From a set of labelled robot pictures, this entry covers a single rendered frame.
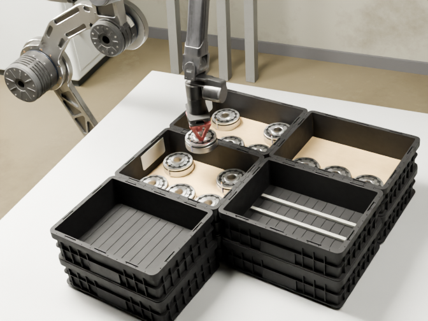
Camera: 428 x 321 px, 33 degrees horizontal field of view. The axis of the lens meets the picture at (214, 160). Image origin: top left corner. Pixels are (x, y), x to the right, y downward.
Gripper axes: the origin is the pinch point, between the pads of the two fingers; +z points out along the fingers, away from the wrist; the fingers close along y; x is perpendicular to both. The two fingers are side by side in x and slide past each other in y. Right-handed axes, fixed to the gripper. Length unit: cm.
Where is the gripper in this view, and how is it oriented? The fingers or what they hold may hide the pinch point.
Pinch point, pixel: (200, 134)
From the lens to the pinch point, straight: 229.8
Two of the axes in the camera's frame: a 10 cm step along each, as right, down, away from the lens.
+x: -9.8, 1.7, -0.9
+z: 0.8, 7.9, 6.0
